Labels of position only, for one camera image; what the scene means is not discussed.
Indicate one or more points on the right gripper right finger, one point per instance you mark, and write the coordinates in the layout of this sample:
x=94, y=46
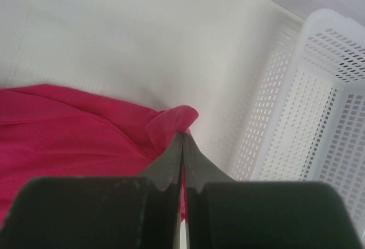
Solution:
x=224, y=213

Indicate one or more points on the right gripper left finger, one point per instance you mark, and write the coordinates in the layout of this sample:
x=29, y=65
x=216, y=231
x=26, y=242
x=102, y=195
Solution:
x=100, y=212

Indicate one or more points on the pink t shirt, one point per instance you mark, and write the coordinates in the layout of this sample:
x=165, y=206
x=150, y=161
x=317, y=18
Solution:
x=49, y=130

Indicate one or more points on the white plastic basket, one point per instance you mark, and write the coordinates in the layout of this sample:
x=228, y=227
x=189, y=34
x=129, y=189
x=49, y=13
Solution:
x=306, y=118

